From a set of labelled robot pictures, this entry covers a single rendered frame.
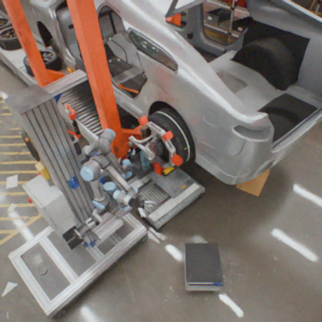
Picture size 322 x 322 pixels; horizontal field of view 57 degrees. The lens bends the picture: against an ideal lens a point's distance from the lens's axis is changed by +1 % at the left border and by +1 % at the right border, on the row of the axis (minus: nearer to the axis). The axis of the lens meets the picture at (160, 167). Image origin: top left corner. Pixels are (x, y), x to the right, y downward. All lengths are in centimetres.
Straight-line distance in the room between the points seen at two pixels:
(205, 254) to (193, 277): 26
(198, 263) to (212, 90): 165
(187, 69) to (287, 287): 237
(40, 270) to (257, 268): 229
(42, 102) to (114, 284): 209
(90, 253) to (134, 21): 245
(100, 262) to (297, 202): 246
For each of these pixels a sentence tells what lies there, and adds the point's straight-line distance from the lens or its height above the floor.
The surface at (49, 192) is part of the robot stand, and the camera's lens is 266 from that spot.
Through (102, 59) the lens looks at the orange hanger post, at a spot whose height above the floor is 180.
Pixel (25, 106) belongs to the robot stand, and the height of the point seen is 203.
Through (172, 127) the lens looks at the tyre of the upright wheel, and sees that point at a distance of 309.
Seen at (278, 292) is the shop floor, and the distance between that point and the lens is 348.
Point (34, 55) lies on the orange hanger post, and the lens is 486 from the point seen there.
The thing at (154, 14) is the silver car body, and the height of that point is 196.
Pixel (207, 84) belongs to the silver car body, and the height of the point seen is 171.
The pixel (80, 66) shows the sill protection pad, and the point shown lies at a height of 93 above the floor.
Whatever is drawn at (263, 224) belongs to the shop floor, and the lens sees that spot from 380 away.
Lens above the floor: 317
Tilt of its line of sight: 49 degrees down
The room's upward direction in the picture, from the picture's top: 5 degrees counter-clockwise
